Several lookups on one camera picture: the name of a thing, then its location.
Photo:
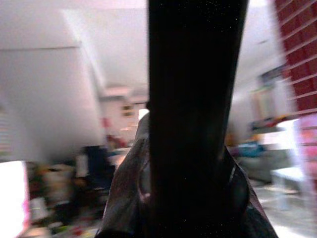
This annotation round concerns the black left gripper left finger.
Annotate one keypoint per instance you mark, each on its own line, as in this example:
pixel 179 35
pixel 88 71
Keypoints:
pixel 123 188

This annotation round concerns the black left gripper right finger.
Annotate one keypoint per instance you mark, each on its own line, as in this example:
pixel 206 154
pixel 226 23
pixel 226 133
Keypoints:
pixel 247 213

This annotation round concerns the grey sofa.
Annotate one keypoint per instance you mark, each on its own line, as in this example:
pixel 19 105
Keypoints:
pixel 260 163

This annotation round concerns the white table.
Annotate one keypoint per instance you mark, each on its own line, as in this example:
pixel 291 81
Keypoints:
pixel 289 168

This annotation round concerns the red brick pillar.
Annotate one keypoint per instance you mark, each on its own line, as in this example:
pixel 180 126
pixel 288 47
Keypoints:
pixel 299 49

